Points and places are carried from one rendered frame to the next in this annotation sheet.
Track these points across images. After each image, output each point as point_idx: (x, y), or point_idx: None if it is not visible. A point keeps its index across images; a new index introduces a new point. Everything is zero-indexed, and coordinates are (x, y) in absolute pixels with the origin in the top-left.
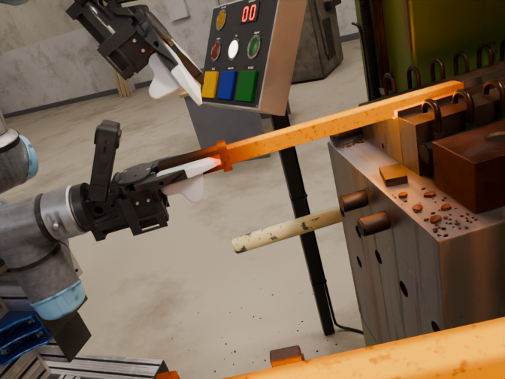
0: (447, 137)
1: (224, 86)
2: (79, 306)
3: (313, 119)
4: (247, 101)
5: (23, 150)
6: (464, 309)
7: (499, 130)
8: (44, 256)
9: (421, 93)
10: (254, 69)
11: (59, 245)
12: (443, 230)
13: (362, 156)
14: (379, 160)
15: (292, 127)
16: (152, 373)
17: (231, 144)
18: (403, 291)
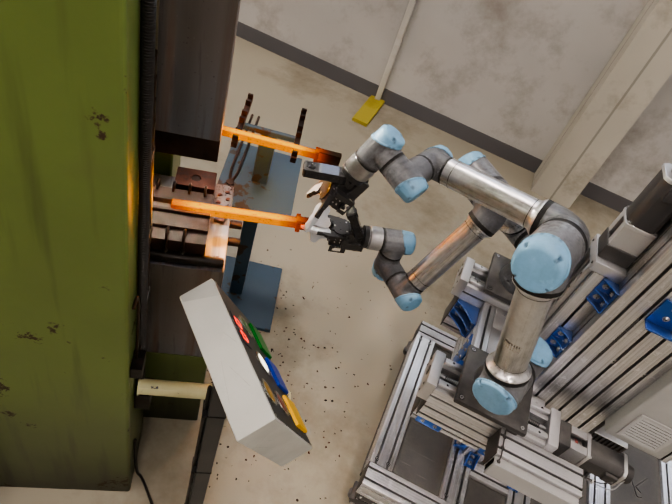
0: (208, 187)
1: (279, 376)
2: (418, 405)
3: (250, 215)
4: (262, 337)
5: (482, 376)
6: None
7: (191, 180)
8: None
9: (194, 202)
10: (250, 329)
11: (380, 252)
12: (229, 188)
13: (218, 242)
14: (215, 233)
15: (262, 215)
16: (370, 470)
17: (293, 221)
18: None
